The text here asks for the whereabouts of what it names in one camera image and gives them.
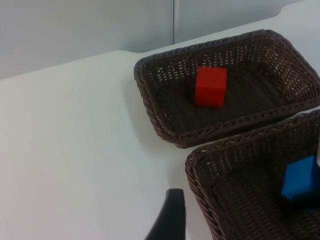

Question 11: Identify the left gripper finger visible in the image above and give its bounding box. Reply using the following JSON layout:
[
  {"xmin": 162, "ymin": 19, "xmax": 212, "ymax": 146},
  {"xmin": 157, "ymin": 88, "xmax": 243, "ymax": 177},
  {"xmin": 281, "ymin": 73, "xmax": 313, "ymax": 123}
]
[{"xmin": 144, "ymin": 188, "xmax": 187, "ymax": 240}]

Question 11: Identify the blue cube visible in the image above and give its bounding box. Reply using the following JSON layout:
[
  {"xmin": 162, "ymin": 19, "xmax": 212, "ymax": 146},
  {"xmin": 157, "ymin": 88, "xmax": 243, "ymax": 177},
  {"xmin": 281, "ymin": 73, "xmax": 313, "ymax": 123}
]
[{"xmin": 280, "ymin": 154, "xmax": 320, "ymax": 201}]

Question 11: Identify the dark brown wicker basket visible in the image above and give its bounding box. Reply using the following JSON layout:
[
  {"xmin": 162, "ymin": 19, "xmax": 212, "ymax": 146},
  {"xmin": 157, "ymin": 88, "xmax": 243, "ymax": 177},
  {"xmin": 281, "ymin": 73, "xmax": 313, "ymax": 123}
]
[
  {"xmin": 184, "ymin": 108, "xmax": 320, "ymax": 240},
  {"xmin": 133, "ymin": 29, "xmax": 320, "ymax": 149}
]

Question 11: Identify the red cube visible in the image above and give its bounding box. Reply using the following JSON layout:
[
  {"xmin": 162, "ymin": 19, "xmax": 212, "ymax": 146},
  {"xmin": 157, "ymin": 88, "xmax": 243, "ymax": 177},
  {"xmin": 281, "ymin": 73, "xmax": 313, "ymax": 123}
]
[{"xmin": 194, "ymin": 66, "xmax": 228, "ymax": 109}]

